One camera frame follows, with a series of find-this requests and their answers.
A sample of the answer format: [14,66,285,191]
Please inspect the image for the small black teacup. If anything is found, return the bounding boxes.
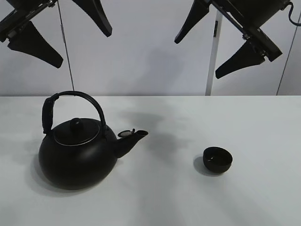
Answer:
[202,146,233,174]

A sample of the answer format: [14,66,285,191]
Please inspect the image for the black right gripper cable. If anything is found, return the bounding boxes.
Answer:
[288,1,301,26]

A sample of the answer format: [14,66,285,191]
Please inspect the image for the white vertical post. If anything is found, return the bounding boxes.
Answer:
[205,10,223,96]

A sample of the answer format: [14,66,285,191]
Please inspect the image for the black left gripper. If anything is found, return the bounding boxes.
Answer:
[0,0,63,68]

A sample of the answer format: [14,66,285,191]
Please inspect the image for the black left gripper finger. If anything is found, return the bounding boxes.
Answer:
[73,0,112,37]

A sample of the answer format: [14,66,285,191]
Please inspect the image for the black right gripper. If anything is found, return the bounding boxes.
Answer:
[174,0,293,79]

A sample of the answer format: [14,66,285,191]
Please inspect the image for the black round teapot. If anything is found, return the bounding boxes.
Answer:
[38,90,148,190]

